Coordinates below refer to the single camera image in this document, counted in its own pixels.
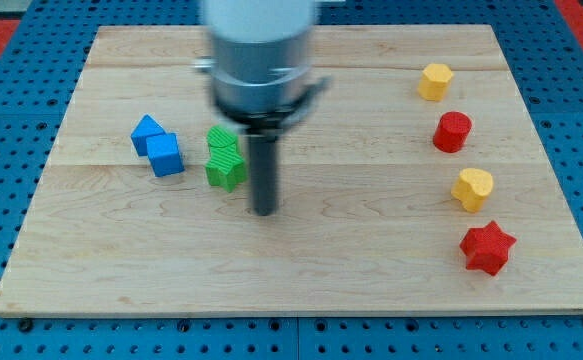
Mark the green star block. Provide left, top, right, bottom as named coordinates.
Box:
left=205, top=148, right=247, bottom=193

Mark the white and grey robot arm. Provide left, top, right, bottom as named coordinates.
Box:
left=196, top=0, right=330, bottom=136

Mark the wooden board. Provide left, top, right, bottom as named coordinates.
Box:
left=0, top=25, right=583, bottom=318

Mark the red cylinder block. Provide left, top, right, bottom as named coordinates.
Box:
left=432, top=111, right=472, bottom=153

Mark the red star block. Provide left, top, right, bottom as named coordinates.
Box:
left=459, top=220, right=517, bottom=276

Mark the yellow hexagon block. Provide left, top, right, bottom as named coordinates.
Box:
left=417, top=63, right=454, bottom=101

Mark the blue triangle block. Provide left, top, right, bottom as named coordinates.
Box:
left=130, top=114, right=165, bottom=157

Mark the yellow heart block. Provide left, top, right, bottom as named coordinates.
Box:
left=451, top=168, right=494, bottom=213

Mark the blue cube block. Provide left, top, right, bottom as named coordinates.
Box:
left=146, top=133, right=185, bottom=177

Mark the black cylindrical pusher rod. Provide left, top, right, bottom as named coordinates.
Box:
left=248, top=134, right=278, bottom=216

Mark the green half-round block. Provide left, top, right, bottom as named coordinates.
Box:
left=206, top=125, right=239, bottom=152

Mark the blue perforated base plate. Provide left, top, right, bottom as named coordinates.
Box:
left=0, top=0, right=583, bottom=359

